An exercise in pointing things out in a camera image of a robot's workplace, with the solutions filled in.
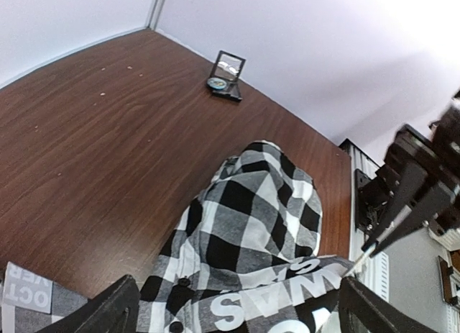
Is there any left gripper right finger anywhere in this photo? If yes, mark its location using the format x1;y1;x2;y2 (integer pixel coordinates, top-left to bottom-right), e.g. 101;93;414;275
338;277;433;333

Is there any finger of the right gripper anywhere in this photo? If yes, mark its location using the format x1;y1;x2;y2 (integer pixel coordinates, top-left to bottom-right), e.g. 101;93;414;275
362;163;427;252
371;182;455;256

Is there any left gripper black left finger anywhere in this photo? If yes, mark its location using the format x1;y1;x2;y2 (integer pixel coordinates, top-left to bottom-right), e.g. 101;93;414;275
35;275;139;332

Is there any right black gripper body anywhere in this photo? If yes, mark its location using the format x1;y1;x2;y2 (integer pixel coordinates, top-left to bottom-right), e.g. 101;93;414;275
376;96;459;236

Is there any white round brooch backing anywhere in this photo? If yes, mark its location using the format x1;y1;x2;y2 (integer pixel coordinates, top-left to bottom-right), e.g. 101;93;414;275
343;248;372;278

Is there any black white checkered shirt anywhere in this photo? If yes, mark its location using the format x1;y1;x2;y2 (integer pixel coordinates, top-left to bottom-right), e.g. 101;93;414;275
1;140;351;332

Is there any round silver brooch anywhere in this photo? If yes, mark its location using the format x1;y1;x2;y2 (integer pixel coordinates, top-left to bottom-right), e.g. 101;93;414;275
206;77;228;90

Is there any small black brooch box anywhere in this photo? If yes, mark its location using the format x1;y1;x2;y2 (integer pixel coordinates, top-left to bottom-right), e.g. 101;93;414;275
206;50;246;103

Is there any aluminium front rail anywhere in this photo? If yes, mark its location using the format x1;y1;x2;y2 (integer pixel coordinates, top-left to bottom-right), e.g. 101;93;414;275
339;139;390;301

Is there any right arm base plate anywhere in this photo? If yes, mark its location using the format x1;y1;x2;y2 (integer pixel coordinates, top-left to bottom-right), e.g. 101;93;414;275
354;169;390;236

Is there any right aluminium corner post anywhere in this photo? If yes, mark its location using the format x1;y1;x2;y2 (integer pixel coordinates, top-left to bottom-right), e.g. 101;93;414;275
145;0;166;31

